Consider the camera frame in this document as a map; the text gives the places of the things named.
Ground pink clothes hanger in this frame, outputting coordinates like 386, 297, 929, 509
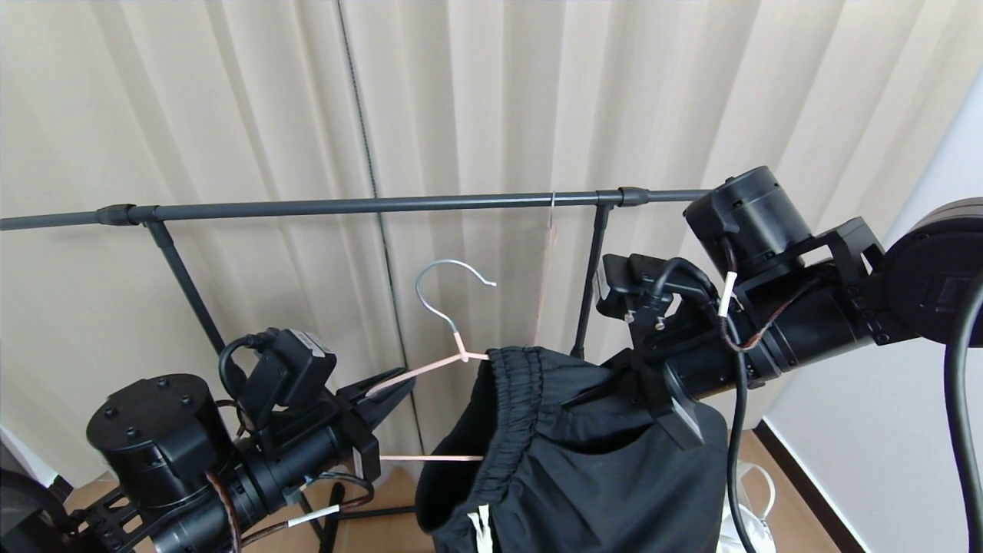
534, 192, 560, 346
365, 259, 498, 464

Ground white laundry basket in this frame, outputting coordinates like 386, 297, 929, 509
737, 461, 778, 531

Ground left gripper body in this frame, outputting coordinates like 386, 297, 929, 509
154, 415, 382, 553

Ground black shorts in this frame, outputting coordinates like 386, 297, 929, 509
415, 346, 730, 553

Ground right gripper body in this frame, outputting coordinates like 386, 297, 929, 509
603, 283, 874, 452

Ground beige curtain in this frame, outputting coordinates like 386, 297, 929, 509
0, 0, 983, 492

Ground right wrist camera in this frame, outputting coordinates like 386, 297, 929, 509
595, 253, 719, 362

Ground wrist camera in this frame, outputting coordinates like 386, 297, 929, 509
219, 329, 339, 446
595, 253, 719, 362

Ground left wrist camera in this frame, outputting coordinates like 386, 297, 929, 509
219, 329, 339, 446

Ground black clothes rack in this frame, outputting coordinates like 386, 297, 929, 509
0, 187, 711, 553

